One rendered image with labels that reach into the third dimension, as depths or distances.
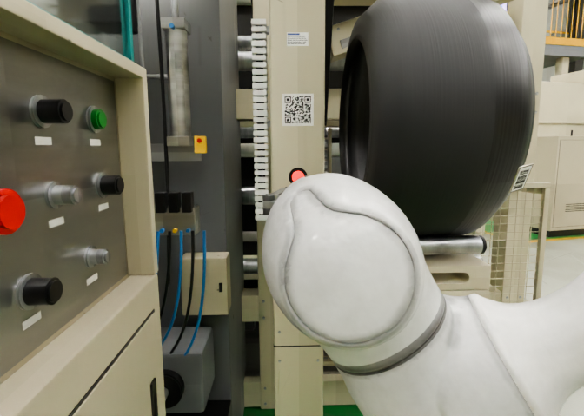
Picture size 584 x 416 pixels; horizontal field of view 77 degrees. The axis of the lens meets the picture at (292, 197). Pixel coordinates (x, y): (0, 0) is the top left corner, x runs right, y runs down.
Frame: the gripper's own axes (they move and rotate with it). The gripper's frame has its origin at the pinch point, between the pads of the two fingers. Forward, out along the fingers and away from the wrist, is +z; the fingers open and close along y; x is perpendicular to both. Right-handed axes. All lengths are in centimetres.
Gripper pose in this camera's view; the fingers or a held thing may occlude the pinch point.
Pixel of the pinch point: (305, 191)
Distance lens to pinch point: 59.9
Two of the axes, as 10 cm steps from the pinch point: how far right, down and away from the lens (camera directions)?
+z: -0.3, -1.4, 9.9
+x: 0.1, 9.9, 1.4
